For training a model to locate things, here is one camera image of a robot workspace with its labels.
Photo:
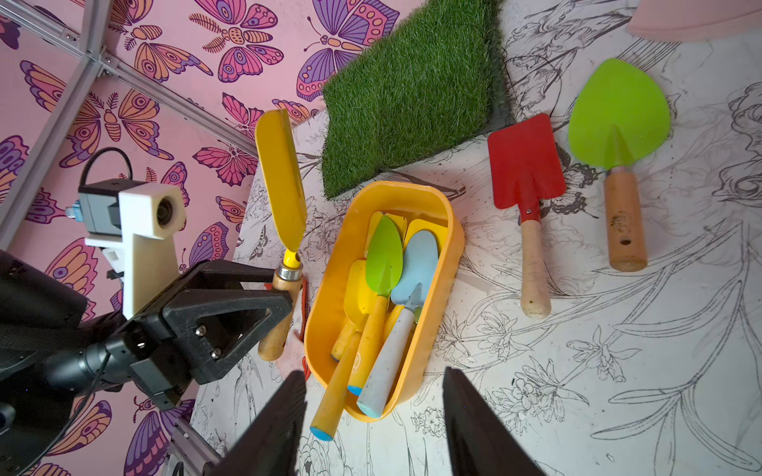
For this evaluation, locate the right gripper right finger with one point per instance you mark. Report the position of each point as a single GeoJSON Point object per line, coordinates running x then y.
{"type": "Point", "coordinates": [478, 442]}

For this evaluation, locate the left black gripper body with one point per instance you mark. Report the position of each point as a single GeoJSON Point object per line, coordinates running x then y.
{"type": "Point", "coordinates": [143, 352]}

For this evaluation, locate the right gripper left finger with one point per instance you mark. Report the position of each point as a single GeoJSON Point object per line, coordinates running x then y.
{"type": "Point", "coordinates": [270, 445]}

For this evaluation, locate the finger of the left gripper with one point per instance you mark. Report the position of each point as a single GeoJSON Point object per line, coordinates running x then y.
{"type": "Point", "coordinates": [214, 330]}
{"type": "Point", "coordinates": [221, 284]}

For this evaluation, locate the yellow plastic storage box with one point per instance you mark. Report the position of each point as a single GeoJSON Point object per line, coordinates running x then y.
{"type": "Point", "coordinates": [413, 202]}

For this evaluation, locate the yellow shovel wooden handle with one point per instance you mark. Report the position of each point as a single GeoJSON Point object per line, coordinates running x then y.
{"type": "Point", "coordinates": [281, 173]}

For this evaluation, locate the green trowel yellow handle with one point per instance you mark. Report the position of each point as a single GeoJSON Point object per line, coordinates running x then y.
{"type": "Point", "coordinates": [384, 265]}

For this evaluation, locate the red shovel wooden handle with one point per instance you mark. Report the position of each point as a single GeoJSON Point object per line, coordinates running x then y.
{"type": "Point", "coordinates": [525, 170]}

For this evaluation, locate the green trowel wooden handle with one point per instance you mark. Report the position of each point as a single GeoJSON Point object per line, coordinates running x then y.
{"type": "Point", "coordinates": [620, 117]}

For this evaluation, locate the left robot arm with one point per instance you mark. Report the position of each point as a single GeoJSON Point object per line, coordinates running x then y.
{"type": "Point", "coordinates": [50, 356]}

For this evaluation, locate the yellow plastic shovel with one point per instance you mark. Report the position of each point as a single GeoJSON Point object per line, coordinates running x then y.
{"type": "Point", "coordinates": [356, 306]}

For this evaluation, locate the red white garden glove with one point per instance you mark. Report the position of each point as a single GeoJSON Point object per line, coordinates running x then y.
{"type": "Point", "coordinates": [294, 354]}

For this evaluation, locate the artificial grass mat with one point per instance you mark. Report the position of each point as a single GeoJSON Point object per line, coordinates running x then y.
{"type": "Point", "coordinates": [434, 83]}

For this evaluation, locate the pink plastic dustpan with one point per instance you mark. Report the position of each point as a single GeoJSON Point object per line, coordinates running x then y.
{"type": "Point", "coordinates": [693, 20]}

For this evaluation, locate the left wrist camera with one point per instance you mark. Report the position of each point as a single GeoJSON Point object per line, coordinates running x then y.
{"type": "Point", "coordinates": [134, 223]}

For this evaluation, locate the blue trowel white handle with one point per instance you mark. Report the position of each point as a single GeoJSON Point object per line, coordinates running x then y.
{"type": "Point", "coordinates": [420, 261]}

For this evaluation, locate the aluminium frame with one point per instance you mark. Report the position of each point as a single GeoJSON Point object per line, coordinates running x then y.
{"type": "Point", "coordinates": [88, 47]}

